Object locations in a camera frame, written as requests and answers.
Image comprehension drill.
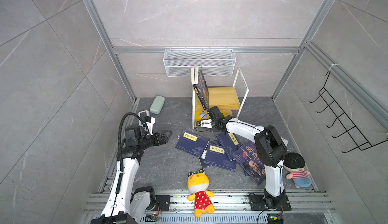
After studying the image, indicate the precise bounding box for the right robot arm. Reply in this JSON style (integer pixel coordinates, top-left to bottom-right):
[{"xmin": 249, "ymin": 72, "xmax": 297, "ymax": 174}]
[{"xmin": 207, "ymin": 106, "xmax": 288, "ymax": 210}]

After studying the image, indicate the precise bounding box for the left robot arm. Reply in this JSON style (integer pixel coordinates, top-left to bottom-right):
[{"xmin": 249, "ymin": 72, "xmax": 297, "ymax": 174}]
[{"xmin": 91, "ymin": 110, "xmax": 172, "ymax": 224}]

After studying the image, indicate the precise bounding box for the yellow book on lower shelf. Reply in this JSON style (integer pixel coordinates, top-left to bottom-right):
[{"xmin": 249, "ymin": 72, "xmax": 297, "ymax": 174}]
[{"xmin": 195, "ymin": 110, "xmax": 232, "ymax": 127}]

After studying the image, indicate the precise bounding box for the white wooden two-tier shelf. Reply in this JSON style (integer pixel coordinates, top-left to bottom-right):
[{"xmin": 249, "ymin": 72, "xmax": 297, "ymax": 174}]
[{"xmin": 192, "ymin": 68, "xmax": 249, "ymax": 129}]

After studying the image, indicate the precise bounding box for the navy book with yellow label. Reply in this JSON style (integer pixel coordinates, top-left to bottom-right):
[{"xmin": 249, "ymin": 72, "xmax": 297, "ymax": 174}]
[{"xmin": 175, "ymin": 131, "xmax": 209, "ymax": 157}]

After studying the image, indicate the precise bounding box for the white digital clock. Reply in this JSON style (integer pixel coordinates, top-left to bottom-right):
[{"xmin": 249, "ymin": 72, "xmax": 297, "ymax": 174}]
[{"xmin": 138, "ymin": 110, "xmax": 152, "ymax": 125}]

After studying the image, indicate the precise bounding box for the mint green case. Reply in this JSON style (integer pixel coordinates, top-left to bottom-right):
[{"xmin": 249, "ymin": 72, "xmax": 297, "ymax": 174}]
[{"xmin": 150, "ymin": 95, "xmax": 165, "ymax": 115}]

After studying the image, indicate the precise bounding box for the dark book at pile bottom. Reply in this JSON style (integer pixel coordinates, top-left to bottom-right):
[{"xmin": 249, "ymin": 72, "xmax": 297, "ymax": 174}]
[{"xmin": 199, "ymin": 150, "xmax": 210, "ymax": 168}]

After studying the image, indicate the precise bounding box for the black upright book on shelf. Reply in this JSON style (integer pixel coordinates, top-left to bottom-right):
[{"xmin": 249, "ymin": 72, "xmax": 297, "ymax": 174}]
[{"xmin": 191, "ymin": 66, "xmax": 207, "ymax": 110}]

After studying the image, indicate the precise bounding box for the yellow frog plush toy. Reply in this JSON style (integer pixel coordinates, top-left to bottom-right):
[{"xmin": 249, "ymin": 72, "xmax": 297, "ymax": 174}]
[{"xmin": 188, "ymin": 168, "xmax": 215, "ymax": 219}]

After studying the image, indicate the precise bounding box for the black-haired doll plush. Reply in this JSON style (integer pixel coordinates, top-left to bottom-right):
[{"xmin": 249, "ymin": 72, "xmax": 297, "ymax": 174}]
[{"xmin": 284, "ymin": 152, "xmax": 312, "ymax": 189}]

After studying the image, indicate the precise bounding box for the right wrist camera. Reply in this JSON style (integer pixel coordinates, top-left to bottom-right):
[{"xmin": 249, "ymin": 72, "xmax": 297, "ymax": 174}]
[{"xmin": 199, "ymin": 119, "xmax": 213, "ymax": 129}]

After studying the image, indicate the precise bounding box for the white wire mesh basket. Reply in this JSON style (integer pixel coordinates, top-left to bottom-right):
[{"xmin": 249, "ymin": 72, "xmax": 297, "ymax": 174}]
[{"xmin": 163, "ymin": 49, "xmax": 236, "ymax": 77}]

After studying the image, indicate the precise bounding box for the black wire hook rack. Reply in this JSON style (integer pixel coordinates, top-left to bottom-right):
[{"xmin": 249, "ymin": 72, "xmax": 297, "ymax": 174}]
[{"xmin": 309, "ymin": 71, "xmax": 388, "ymax": 153}]

